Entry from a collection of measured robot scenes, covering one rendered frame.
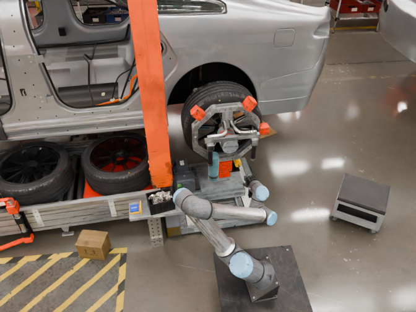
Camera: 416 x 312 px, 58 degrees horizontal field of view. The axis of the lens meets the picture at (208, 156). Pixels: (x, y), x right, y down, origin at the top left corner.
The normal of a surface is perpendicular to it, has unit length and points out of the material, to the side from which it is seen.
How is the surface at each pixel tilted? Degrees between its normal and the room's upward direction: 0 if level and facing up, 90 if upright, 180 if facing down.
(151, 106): 90
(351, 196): 0
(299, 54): 90
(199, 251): 0
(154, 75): 90
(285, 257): 0
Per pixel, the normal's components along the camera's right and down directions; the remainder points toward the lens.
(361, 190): 0.00, -0.76
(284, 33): 0.18, 0.64
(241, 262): -0.61, -0.44
